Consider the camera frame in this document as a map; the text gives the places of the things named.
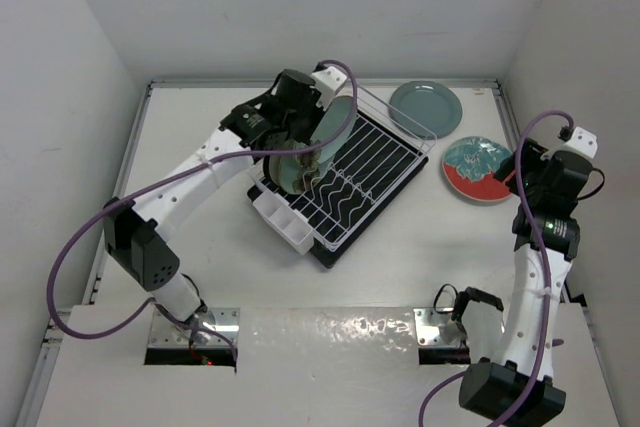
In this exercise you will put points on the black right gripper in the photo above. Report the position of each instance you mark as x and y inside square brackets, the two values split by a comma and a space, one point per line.
[531, 152]

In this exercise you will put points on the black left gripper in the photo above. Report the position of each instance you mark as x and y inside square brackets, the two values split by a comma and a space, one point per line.
[316, 115]

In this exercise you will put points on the red and teal plate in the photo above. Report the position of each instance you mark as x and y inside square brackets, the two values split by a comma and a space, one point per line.
[469, 165]

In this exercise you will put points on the green plate with flower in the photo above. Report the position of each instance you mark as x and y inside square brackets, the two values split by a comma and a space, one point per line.
[339, 110]
[301, 173]

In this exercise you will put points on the cream plate with branch design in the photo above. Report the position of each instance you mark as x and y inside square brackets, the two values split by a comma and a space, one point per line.
[271, 168]

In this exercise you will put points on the plain teal plate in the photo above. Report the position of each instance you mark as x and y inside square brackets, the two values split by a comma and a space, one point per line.
[425, 109]

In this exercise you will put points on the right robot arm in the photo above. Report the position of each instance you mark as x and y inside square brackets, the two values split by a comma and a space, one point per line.
[510, 377]

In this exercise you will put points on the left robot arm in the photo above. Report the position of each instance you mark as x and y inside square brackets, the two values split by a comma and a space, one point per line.
[137, 231]

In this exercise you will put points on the black drip tray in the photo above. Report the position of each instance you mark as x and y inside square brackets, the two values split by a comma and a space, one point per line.
[371, 169]

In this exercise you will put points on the white cutlery holder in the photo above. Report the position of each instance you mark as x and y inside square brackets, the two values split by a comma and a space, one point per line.
[290, 224]

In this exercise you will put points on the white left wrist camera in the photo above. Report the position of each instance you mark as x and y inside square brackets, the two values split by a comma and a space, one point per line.
[328, 81]

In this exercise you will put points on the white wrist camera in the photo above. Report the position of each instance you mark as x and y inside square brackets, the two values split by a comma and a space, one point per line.
[328, 81]
[578, 140]

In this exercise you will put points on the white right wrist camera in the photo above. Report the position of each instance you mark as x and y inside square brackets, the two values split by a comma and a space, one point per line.
[578, 140]

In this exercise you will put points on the white wire dish rack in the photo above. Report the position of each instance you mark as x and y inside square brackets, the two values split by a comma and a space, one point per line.
[375, 106]

